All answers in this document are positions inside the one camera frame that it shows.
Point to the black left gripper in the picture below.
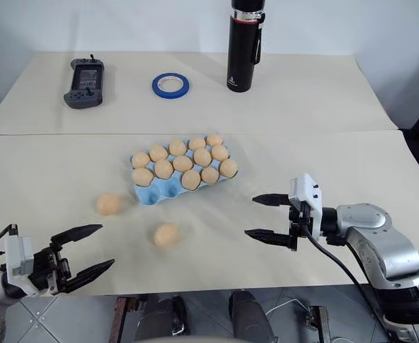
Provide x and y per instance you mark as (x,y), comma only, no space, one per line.
(48,269)

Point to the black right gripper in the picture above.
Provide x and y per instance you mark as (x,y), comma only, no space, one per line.
(296,228)

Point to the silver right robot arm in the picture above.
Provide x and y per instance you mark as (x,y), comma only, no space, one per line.
(391,250)

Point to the beige egg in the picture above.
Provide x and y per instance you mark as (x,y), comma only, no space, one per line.
(158,152)
(108,204)
(202,157)
(228,168)
(141,159)
(214,139)
(142,177)
(191,179)
(219,152)
(178,147)
(182,163)
(163,168)
(210,175)
(166,234)
(197,143)

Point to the blue egg carton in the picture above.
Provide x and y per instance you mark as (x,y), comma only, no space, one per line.
(145,200)

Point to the beige paper table cover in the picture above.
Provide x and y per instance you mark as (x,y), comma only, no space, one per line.
(212,264)
(230,110)

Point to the dark rounded shape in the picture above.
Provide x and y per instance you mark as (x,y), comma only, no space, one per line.
(175,314)
(250,318)

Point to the black thermos bottle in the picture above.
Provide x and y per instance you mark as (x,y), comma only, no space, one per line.
(243,50)

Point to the grey handheld remote controller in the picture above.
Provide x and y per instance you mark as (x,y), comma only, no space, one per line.
(84,82)

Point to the blue tape roll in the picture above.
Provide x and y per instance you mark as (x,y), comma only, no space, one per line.
(157,89)

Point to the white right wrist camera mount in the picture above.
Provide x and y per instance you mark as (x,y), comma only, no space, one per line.
(307,189)

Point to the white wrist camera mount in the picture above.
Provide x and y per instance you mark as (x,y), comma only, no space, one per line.
(18,257)
(307,189)

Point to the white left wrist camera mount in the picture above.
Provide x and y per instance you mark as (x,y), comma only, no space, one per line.
(18,257)

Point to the rusty metal frame bracket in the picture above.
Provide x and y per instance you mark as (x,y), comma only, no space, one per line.
(123,318)
(318,323)

